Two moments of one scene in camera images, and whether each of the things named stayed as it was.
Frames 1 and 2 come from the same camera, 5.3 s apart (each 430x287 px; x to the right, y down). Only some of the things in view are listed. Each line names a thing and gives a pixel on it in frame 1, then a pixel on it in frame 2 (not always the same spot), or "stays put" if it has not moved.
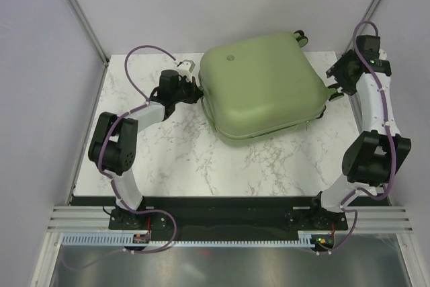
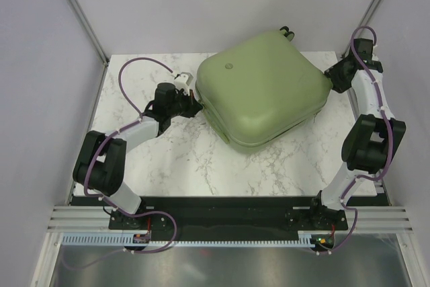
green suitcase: [255, 87] stays put
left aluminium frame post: [79, 11] stays put
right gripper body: [340, 70] stays put
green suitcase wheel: [303, 39] to [289, 34]
